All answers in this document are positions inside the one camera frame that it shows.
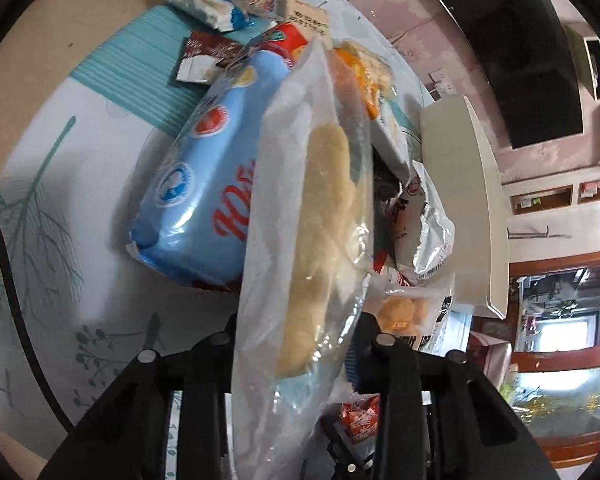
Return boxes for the orange cracker packet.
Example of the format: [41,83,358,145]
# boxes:
[373,278,454,351]

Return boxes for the blue biscuit package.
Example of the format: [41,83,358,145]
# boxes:
[126,23,308,290]

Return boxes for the clear bag of yellow biscuits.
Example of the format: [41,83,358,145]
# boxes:
[232,41,374,479]

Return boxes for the brown white snack packet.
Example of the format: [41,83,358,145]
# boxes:
[175,30,244,86]

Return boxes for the orange snack packet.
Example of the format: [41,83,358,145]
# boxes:
[334,39,394,120]

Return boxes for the beige paper snack box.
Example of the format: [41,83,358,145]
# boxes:
[278,0,332,49]

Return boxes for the black wall television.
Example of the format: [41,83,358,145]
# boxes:
[439,0,583,148]

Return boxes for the silver foil snack bag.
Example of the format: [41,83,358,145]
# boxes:
[388,160,455,285]

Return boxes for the small blue white snack packet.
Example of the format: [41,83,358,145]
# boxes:
[166,0,252,34]

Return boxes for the white plastic bin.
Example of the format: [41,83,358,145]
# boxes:
[420,96,509,320]

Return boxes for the black cable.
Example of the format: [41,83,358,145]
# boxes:
[0,194,77,434]

